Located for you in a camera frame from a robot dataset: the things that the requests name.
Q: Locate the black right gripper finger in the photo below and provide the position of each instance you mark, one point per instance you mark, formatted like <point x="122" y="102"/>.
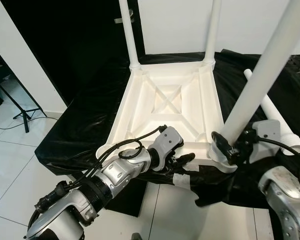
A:
<point x="225" y="147"/>

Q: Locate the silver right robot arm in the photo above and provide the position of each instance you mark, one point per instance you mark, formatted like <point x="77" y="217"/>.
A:
<point x="285" y="200"/>

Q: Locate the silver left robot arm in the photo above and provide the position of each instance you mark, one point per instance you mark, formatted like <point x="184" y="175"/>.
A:
<point x="115" y="172"/>

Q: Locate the black work table leg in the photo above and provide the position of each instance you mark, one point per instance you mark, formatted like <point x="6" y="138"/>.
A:
<point x="127" y="200"/>

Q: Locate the black shiny table cover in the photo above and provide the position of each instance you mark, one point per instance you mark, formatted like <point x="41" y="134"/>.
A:
<point x="80" y="130"/>

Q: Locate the black tripod stand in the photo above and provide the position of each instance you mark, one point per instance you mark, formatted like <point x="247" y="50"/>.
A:
<point x="25" y="116"/>

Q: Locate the white work table frame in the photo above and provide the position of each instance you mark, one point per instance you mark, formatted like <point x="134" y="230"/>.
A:
<point x="185" y="181"/>

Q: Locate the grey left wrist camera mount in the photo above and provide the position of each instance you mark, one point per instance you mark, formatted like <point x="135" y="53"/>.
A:
<point x="167" y="140"/>

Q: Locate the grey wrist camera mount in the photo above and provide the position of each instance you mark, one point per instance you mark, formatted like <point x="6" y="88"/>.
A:
<point x="266" y="132"/>
<point x="167" y="140"/>

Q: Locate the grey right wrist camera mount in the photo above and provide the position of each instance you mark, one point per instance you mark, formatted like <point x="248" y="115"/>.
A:
<point x="266" y="132"/>

